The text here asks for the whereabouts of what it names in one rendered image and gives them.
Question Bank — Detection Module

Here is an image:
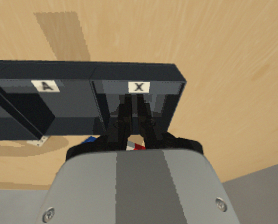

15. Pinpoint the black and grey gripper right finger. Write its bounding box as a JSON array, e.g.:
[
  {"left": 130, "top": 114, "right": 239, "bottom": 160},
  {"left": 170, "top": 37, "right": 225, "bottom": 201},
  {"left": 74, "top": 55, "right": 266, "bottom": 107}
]
[{"left": 137, "top": 94, "right": 204, "bottom": 155}]

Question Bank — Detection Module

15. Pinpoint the white domino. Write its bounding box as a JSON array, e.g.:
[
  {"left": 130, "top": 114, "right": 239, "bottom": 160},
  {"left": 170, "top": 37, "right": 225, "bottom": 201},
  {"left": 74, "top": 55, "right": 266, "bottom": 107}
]
[{"left": 26, "top": 136, "right": 49, "bottom": 147}]

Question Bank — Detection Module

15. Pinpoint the dark grey rack of bins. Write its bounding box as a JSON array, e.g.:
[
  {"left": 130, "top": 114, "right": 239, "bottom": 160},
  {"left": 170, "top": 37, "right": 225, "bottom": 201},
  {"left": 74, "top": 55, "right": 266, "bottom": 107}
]
[{"left": 0, "top": 60, "right": 187, "bottom": 141}]

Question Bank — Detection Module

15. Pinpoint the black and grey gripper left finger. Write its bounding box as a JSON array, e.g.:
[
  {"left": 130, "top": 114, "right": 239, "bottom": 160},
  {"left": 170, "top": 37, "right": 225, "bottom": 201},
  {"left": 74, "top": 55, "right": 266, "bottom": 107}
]
[{"left": 65, "top": 94, "right": 132, "bottom": 161}]

